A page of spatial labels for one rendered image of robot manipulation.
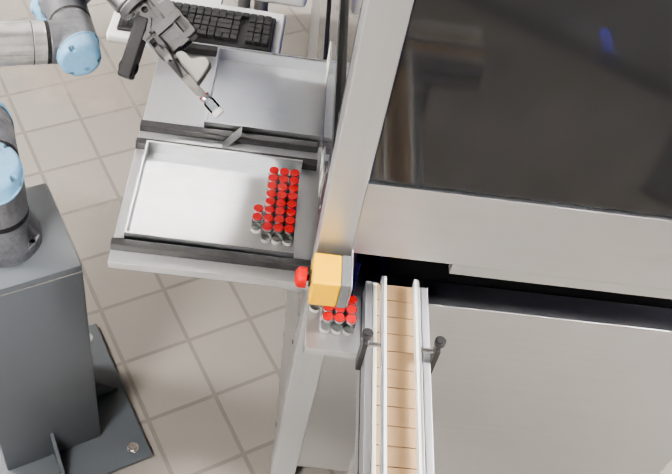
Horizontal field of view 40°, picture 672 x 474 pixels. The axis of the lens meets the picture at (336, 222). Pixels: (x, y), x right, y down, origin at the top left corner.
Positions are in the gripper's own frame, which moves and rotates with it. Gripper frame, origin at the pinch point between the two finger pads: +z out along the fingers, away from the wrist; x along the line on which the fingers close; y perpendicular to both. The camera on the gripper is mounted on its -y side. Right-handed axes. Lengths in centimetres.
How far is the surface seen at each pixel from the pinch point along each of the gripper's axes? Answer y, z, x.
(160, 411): -69, 51, 86
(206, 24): 11, -20, 75
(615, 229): 41, 67, -8
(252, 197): -6.4, 20.9, 27.3
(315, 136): 12.8, 19.9, 37.9
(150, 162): -18.4, 0.9, 31.4
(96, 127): -39, -32, 160
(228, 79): 6, -4, 53
